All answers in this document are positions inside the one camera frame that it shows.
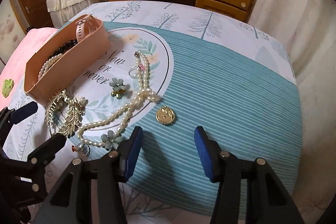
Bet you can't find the silver ring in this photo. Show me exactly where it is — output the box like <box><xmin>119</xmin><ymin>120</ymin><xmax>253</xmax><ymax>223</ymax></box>
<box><xmin>128</xmin><ymin>65</ymin><xmax>140</xmax><ymax>79</ymax></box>

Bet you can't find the small pearl bracelet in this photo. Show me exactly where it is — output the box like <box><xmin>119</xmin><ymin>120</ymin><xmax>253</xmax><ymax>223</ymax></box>
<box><xmin>37</xmin><ymin>52</ymin><xmax>64</xmax><ymax>81</ymax></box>

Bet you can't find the pink blanket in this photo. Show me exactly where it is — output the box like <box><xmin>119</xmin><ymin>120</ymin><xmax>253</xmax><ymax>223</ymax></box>
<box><xmin>0</xmin><ymin>27</ymin><xmax>58</xmax><ymax>109</ymax></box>

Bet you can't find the long pearl necklace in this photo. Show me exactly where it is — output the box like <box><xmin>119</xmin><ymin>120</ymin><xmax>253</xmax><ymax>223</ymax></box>
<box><xmin>76</xmin><ymin>50</ymin><xmax>161</xmax><ymax>148</ymax></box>

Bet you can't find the printed tablecloth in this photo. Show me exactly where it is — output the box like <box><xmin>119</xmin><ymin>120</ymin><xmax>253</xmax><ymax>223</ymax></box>
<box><xmin>2</xmin><ymin>0</ymin><xmax>302</xmax><ymax>224</ymax></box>

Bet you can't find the white floral curtain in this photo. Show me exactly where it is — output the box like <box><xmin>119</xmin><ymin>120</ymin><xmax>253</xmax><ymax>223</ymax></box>
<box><xmin>249</xmin><ymin>0</ymin><xmax>335</xmax><ymax>223</ymax></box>

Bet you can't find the pink smart watch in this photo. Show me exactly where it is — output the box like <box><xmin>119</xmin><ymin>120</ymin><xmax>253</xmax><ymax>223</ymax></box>
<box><xmin>76</xmin><ymin>15</ymin><xmax>98</xmax><ymax>43</ymax></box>

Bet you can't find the green hair clip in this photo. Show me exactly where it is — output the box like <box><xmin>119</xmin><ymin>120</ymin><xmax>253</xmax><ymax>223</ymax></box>
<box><xmin>1</xmin><ymin>79</ymin><xmax>14</xmax><ymax>98</ymax></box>

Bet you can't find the silver hoop earring red charm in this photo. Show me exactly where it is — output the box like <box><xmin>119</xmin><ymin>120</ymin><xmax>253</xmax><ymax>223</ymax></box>
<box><xmin>71</xmin><ymin>143</ymin><xmax>90</xmax><ymax>157</ymax></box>

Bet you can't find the pink plastic tray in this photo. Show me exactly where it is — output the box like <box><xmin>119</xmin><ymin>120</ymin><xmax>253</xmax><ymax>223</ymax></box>
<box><xmin>23</xmin><ymin>14</ymin><xmax>110</xmax><ymax>106</ymax></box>

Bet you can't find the black bead bracelet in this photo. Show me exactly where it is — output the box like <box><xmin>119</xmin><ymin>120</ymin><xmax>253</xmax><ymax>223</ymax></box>
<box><xmin>49</xmin><ymin>39</ymin><xmax>79</xmax><ymax>59</ymax></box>

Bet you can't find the gold leaf brooch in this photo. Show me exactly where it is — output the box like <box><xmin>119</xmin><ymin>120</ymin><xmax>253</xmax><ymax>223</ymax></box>
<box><xmin>45</xmin><ymin>89</ymin><xmax>88</xmax><ymax>138</ymax></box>

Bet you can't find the gold round pendant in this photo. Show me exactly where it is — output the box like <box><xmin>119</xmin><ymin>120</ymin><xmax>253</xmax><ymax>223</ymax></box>
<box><xmin>155</xmin><ymin>105</ymin><xmax>176</xmax><ymax>126</ymax></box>

